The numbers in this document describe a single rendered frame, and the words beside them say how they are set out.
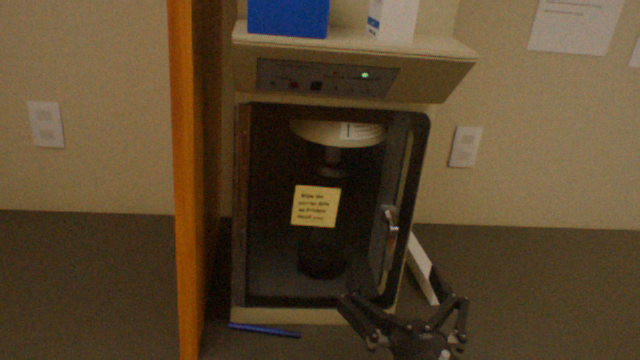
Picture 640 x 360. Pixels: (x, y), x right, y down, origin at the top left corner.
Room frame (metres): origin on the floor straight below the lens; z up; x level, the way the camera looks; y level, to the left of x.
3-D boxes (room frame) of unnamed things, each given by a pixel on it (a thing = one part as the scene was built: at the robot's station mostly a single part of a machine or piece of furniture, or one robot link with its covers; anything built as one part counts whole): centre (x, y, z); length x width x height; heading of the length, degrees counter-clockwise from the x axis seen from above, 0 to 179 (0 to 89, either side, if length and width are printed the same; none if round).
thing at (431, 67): (0.70, -0.02, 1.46); 0.32 x 0.11 x 0.10; 98
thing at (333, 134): (0.75, -0.01, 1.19); 0.30 x 0.01 x 0.40; 98
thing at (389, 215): (0.73, -0.12, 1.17); 0.05 x 0.03 x 0.10; 8
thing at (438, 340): (0.51, -0.15, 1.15); 0.09 x 0.08 x 0.07; 8
